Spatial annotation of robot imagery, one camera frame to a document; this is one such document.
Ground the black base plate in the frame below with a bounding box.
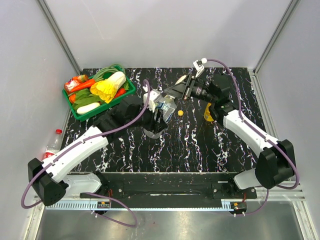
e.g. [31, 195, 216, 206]
[94, 172, 257, 200]

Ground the orange tomato piece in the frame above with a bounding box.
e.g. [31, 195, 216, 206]
[68, 94, 76, 104]

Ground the small orange carrot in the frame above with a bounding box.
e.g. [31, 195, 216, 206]
[114, 88, 127, 99]

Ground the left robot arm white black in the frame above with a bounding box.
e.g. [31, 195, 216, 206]
[27, 90, 168, 206]

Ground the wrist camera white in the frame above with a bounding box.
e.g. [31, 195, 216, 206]
[193, 58, 208, 78]
[142, 86, 162, 113]

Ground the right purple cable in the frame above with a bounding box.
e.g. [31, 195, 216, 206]
[206, 58, 300, 217]

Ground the clear bottle blue cap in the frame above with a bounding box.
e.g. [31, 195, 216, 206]
[143, 94, 177, 139]

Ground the green beans bundle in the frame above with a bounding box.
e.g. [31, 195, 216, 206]
[90, 64, 126, 82]

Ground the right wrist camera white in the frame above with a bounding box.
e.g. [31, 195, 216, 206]
[193, 58, 208, 78]

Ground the toy green onion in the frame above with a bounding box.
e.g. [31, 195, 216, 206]
[175, 75, 187, 85]

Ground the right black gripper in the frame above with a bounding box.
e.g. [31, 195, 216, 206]
[163, 73, 216, 104]

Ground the white toy radish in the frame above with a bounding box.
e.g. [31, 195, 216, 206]
[76, 102, 100, 115]

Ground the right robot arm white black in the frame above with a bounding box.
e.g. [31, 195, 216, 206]
[164, 73, 296, 198]

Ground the red snack packet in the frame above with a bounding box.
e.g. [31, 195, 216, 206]
[64, 74, 89, 94]

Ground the long orange carrot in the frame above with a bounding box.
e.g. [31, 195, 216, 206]
[70, 79, 96, 93]

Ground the toy napa cabbage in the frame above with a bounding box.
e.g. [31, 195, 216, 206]
[90, 71, 126, 104]

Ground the water bottle red cap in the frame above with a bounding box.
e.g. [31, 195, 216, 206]
[42, 129, 63, 160]

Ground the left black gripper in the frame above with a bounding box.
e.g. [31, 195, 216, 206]
[126, 99, 168, 134]

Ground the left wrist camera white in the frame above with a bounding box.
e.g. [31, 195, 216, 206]
[142, 86, 162, 113]

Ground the green plastic basket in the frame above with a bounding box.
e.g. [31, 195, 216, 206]
[62, 77, 136, 122]

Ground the orange juice bottle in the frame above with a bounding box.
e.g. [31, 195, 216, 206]
[203, 103, 215, 123]

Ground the green leafy vegetable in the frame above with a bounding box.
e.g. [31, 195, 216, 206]
[72, 88, 103, 111]

